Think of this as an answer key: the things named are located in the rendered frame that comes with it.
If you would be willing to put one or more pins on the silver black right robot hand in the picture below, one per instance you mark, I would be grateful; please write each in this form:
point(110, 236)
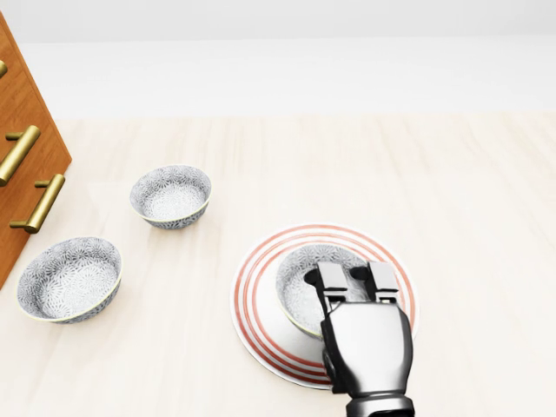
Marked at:
point(369, 343)

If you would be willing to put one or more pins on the grey patterned bowl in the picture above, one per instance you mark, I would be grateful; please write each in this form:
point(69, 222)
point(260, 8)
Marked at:
point(170, 197)
point(69, 280)
point(296, 291)

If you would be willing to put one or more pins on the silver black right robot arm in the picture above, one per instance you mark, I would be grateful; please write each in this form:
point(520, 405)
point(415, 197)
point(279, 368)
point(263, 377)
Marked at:
point(380, 407)

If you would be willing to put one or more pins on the white plate with red rings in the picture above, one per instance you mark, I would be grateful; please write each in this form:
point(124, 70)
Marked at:
point(260, 304)

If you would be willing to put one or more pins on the wooden cabinet drawer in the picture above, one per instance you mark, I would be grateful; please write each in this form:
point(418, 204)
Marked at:
point(17, 247)
point(30, 104)

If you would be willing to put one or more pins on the wooden cabinet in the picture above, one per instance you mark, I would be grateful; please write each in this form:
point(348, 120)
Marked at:
point(26, 108)

